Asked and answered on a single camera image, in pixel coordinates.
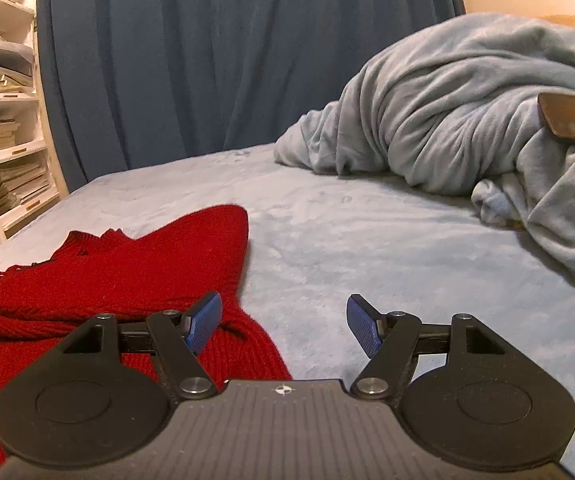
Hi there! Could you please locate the red knit sweater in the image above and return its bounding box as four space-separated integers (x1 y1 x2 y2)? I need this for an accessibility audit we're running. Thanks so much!
0 205 291 465

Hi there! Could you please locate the white bookshelf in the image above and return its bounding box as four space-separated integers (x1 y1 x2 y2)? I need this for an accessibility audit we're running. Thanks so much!
0 0 67 245

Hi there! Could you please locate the light blue bed sheet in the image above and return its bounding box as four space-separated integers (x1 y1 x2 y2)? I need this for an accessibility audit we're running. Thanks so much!
0 145 575 472

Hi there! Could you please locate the grey-blue crumpled blanket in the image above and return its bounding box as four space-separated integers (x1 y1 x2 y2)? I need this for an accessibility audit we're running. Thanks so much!
274 13 575 278

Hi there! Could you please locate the dark blue curtain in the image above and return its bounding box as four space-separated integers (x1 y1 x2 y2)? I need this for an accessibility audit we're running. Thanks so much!
37 0 464 190

